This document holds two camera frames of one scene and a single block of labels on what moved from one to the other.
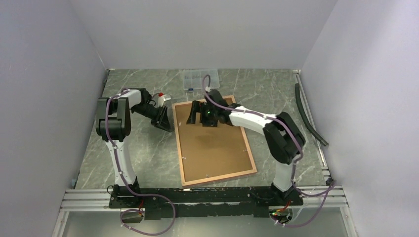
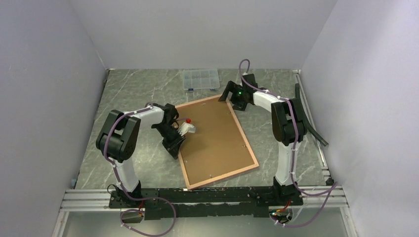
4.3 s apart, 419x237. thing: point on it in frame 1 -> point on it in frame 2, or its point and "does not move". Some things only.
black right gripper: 195,107 -> 232,87
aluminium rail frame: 84,197 does not move
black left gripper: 161,120 -> 174,146
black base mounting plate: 159,202 does not move
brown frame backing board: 210,151 does not move
